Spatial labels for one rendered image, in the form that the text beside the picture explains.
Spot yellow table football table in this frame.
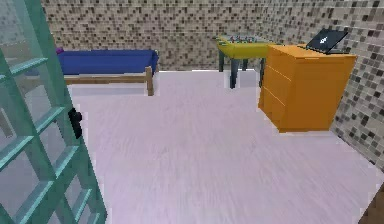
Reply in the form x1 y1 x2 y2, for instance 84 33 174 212
214 34 279 90

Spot orange chest of drawers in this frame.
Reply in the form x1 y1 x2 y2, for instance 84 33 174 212
257 44 358 134

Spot green glass-paned room door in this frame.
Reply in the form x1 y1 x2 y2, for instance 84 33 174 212
0 0 108 224

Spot black open laptop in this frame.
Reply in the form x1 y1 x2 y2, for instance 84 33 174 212
297 28 350 56

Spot blue bed with wooden frame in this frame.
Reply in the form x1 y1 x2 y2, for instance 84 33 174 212
56 49 160 97

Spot black door handle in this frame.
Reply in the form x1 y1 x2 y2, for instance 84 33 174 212
67 107 84 140

